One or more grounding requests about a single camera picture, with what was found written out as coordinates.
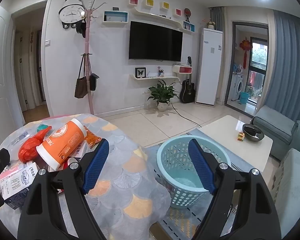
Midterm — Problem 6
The green potted plant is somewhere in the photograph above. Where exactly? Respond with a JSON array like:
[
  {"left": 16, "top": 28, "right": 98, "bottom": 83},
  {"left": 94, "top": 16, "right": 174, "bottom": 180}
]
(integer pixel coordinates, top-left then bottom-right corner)
[{"left": 147, "top": 80, "right": 179, "bottom": 112}]

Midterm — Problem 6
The blue curtain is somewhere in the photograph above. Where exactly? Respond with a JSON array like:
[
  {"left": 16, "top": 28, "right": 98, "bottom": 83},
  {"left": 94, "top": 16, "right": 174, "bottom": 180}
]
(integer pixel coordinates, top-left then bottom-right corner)
[{"left": 255, "top": 10, "right": 300, "bottom": 123}]

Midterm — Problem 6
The white printed packet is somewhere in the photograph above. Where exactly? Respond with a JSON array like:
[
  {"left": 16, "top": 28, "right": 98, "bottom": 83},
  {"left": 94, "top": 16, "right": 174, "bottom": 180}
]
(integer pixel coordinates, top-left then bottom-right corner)
[{"left": 65, "top": 140, "right": 90, "bottom": 160}]

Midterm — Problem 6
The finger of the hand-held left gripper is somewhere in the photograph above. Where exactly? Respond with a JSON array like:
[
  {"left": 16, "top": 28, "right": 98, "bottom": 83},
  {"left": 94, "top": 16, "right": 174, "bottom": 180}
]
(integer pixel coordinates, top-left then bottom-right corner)
[{"left": 0, "top": 148, "right": 10, "bottom": 173}]

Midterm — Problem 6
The panda wall clock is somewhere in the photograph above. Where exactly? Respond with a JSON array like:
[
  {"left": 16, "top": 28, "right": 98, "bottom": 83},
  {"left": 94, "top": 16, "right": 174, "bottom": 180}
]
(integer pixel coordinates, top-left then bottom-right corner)
[{"left": 59, "top": 0, "right": 84, "bottom": 29}]

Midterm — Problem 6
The small blue box shelf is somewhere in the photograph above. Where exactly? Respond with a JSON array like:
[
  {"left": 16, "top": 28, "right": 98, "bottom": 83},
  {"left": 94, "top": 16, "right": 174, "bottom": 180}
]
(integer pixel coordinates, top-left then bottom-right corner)
[{"left": 182, "top": 21, "right": 196, "bottom": 34}]

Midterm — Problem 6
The black bowl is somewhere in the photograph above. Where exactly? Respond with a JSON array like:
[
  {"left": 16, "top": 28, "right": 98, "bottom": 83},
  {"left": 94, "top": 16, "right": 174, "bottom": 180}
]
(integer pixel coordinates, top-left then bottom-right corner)
[{"left": 242, "top": 123, "right": 265, "bottom": 140}]

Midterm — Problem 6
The black wall television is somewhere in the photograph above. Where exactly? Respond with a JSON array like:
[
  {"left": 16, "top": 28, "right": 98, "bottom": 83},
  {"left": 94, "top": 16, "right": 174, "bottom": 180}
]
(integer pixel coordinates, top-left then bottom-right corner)
[{"left": 129, "top": 21, "right": 183, "bottom": 62}]

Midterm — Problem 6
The black hat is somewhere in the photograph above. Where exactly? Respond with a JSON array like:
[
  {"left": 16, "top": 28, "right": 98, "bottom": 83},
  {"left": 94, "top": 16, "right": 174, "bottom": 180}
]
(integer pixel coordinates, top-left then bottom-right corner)
[{"left": 76, "top": 20, "right": 87, "bottom": 38}]

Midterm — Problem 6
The white coffee table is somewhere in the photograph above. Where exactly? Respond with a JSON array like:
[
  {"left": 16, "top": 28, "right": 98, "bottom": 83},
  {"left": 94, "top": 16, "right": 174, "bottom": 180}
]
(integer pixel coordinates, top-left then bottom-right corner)
[{"left": 199, "top": 115, "right": 273, "bottom": 173}]

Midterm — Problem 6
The brown handbag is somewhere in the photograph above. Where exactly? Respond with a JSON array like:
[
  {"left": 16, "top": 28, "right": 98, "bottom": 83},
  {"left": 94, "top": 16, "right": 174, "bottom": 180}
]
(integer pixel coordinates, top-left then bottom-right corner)
[{"left": 74, "top": 54, "right": 88, "bottom": 99}]

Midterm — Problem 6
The blue lined box shelf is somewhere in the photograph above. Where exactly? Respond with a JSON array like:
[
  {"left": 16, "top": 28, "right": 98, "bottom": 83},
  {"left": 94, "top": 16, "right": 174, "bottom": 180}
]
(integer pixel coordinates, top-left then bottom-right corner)
[{"left": 102, "top": 10, "right": 129, "bottom": 25}]

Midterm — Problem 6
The white washing machine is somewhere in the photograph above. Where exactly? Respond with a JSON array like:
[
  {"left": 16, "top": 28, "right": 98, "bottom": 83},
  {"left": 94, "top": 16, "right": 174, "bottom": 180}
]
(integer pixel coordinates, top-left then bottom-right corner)
[{"left": 231, "top": 71, "right": 244, "bottom": 100}]

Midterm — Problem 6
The patterned tablecloth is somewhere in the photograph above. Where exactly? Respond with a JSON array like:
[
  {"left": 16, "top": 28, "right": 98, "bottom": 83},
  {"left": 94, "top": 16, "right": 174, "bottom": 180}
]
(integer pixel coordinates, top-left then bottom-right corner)
[{"left": 0, "top": 113, "right": 172, "bottom": 240}]

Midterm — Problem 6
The clear plastic wrapper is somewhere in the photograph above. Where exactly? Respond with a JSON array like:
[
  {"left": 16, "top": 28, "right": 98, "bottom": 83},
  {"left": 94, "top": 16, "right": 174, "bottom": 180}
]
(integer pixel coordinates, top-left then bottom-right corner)
[{"left": 11, "top": 130, "right": 33, "bottom": 145}]

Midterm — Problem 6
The black shoulder bag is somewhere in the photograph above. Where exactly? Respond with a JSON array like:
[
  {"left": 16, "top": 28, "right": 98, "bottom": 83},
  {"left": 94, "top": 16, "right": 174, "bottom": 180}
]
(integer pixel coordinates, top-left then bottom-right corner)
[{"left": 89, "top": 73, "right": 100, "bottom": 91}]

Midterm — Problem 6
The balcony window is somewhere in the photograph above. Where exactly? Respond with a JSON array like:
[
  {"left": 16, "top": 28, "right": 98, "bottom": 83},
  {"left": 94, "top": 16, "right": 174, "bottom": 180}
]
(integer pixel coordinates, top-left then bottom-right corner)
[{"left": 250, "top": 37, "right": 268, "bottom": 103}]

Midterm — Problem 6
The white door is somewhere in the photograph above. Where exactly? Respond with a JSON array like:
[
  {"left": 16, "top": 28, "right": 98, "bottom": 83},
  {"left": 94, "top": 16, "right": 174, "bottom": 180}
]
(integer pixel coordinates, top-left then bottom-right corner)
[{"left": 0, "top": 4, "right": 24, "bottom": 145}]

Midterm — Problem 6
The grey window curtain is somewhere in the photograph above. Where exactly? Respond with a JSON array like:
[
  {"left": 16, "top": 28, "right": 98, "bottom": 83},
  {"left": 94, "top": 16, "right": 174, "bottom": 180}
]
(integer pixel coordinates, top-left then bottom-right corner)
[{"left": 210, "top": 6, "right": 224, "bottom": 32}]

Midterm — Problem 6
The white pink box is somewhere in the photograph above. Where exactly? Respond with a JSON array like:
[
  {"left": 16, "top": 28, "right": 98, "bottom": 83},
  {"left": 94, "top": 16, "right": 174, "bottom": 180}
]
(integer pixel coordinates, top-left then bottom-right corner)
[{"left": 0, "top": 161, "right": 38, "bottom": 200}]

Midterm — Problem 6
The black guitar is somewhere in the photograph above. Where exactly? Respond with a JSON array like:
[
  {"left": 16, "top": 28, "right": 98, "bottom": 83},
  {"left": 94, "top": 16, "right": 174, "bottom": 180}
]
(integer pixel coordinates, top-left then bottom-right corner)
[{"left": 179, "top": 56, "right": 196, "bottom": 104}]

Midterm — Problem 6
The red knot hanging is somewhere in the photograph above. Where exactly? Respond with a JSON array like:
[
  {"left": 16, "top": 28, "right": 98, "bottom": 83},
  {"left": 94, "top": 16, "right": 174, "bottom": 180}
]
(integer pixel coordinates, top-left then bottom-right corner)
[{"left": 239, "top": 37, "right": 253, "bottom": 67}]

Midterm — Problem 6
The orange white canister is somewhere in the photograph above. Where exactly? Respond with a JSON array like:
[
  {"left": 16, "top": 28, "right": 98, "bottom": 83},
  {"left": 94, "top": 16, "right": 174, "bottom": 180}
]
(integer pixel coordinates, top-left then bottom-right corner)
[{"left": 36, "top": 120, "right": 87, "bottom": 170}]

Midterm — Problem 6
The light blue plastic basket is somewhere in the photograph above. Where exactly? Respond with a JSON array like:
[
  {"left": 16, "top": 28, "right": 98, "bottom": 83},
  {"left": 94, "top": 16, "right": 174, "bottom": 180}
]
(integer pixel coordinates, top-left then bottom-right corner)
[{"left": 156, "top": 135, "right": 232, "bottom": 209}]

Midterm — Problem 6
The low white wall shelf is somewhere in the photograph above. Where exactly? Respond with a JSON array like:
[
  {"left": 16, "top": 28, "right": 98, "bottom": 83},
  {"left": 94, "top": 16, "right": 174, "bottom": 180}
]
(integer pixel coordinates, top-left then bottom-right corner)
[{"left": 130, "top": 75, "right": 179, "bottom": 83}]

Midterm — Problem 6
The white standing air conditioner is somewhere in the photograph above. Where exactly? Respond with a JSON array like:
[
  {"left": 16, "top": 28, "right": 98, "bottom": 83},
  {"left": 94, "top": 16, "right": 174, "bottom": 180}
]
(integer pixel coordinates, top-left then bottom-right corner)
[{"left": 195, "top": 27, "right": 223, "bottom": 106}]

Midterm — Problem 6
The teal sofa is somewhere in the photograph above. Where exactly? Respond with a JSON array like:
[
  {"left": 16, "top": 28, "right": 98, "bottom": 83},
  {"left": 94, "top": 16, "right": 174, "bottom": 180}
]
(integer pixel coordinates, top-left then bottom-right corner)
[{"left": 250, "top": 105, "right": 300, "bottom": 235}]

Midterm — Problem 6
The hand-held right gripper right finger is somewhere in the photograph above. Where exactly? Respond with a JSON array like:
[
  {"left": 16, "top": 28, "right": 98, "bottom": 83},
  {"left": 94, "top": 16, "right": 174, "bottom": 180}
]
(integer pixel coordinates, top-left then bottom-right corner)
[{"left": 188, "top": 138, "right": 282, "bottom": 240}]

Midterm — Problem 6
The orange plastic bag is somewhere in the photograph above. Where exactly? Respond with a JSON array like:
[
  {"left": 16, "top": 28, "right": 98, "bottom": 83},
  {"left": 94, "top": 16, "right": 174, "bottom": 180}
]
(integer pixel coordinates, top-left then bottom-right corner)
[{"left": 18, "top": 126, "right": 52, "bottom": 164}]

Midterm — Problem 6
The orange snack packet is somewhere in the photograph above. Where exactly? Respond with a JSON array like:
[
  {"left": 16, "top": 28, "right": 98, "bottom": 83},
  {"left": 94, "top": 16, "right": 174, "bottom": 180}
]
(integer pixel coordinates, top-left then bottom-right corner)
[{"left": 84, "top": 127, "right": 102, "bottom": 148}]

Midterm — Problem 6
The flower vase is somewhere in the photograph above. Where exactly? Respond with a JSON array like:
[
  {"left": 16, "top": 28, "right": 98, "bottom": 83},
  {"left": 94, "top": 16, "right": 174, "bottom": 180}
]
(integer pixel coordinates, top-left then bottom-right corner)
[{"left": 202, "top": 17, "right": 215, "bottom": 30}]

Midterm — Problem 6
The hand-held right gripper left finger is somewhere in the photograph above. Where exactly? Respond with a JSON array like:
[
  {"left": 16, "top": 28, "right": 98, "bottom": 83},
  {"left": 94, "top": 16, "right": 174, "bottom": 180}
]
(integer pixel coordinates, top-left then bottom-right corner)
[{"left": 17, "top": 138, "right": 110, "bottom": 240}]

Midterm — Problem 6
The pink coat rack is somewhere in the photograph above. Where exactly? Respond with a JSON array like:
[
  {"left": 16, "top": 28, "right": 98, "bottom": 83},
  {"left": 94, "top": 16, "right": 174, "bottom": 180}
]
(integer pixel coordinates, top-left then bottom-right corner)
[{"left": 80, "top": 0, "right": 108, "bottom": 115}]

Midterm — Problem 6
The white red wall box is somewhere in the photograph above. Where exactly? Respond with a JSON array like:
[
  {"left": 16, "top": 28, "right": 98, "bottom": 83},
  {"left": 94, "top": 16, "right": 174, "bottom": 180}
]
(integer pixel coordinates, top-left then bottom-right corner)
[{"left": 172, "top": 64, "right": 192, "bottom": 75}]

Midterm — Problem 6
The black floor cable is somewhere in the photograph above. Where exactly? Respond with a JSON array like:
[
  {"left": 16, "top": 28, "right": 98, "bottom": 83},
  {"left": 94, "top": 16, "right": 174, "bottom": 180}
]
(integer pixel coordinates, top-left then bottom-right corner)
[{"left": 170, "top": 100, "right": 203, "bottom": 127}]

